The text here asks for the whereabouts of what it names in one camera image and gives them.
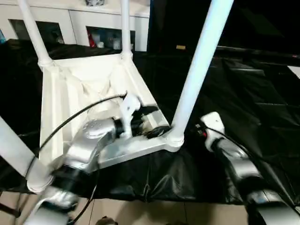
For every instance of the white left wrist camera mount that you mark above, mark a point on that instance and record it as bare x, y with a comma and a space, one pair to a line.
129, 107

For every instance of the grey black toy figure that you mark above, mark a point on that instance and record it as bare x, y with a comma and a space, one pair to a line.
94, 2

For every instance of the white plastic table top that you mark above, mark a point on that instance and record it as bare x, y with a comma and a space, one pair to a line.
82, 82

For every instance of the black left robot foot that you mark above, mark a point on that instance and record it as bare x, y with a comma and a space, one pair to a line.
106, 221

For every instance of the small tan label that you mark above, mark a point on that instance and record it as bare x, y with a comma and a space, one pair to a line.
181, 46

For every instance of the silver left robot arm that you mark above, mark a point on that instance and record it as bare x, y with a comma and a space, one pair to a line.
89, 145

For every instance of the red bottle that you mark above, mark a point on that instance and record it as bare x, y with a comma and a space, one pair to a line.
92, 41

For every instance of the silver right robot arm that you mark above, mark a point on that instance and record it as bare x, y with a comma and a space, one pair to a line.
243, 164

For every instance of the white cabinet with glass doors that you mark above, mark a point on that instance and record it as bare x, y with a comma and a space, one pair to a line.
75, 16

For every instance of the white plastic table leg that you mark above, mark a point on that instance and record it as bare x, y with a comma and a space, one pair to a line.
201, 58
35, 35
125, 25
14, 145

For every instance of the small white jar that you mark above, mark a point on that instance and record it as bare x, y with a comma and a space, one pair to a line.
116, 44
100, 45

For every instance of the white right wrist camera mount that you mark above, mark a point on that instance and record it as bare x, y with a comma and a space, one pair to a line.
214, 122

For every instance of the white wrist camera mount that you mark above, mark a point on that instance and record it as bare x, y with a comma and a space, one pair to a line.
129, 107
214, 122

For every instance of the black metal stand frame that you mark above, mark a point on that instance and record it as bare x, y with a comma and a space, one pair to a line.
9, 209

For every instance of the white paper sheet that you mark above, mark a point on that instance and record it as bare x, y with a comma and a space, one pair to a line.
294, 71

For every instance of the black mat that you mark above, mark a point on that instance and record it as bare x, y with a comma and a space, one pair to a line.
187, 178

